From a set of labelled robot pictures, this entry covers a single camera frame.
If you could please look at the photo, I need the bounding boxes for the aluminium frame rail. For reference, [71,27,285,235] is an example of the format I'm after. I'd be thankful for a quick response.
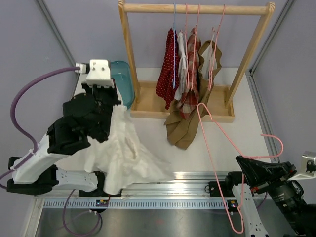
[34,0,316,198]

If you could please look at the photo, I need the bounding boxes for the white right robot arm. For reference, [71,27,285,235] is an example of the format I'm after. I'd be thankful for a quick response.
[224,156,316,237]

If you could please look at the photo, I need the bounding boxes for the blue wire hanger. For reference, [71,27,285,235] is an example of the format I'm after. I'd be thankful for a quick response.
[172,3,176,89]

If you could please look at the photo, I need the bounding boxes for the red polka dot skirt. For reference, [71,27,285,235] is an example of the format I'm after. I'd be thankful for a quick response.
[156,28,179,110]

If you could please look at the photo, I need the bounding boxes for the small white skirt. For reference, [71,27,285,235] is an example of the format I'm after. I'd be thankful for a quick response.
[174,32,187,101]

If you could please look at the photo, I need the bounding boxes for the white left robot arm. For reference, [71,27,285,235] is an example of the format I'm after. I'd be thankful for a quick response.
[5,83,121,197]

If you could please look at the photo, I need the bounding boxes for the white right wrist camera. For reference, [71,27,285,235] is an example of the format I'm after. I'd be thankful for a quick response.
[288,151,316,181]

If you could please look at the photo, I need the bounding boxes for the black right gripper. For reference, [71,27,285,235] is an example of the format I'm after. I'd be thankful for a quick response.
[238,154,312,233]

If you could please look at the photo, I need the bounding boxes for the red plaid skirt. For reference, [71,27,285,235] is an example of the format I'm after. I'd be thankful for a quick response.
[177,27,201,119]

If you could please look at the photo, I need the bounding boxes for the teal plastic bin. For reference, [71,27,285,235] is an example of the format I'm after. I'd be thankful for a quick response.
[110,61,135,109]

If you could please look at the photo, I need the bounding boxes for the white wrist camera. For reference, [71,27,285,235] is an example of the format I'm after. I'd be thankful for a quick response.
[75,59,115,88]
[288,151,316,181]

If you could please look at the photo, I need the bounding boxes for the tan skirt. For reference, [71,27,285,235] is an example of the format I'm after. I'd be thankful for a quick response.
[164,40,222,150]

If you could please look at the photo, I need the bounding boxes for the wooden clothes rack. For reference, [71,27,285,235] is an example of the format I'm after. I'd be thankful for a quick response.
[118,0,276,124]

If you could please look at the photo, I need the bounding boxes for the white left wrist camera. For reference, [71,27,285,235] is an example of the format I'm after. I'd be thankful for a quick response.
[75,59,115,88]

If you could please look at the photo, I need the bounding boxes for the slotted cable duct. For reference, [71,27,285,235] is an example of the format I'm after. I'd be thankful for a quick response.
[44,198,225,209]

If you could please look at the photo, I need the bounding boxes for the pink wire hanger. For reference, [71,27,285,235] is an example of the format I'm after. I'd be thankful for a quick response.
[197,102,284,235]
[208,4,226,91]
[184,3,190,89]
[191,4,200,91]

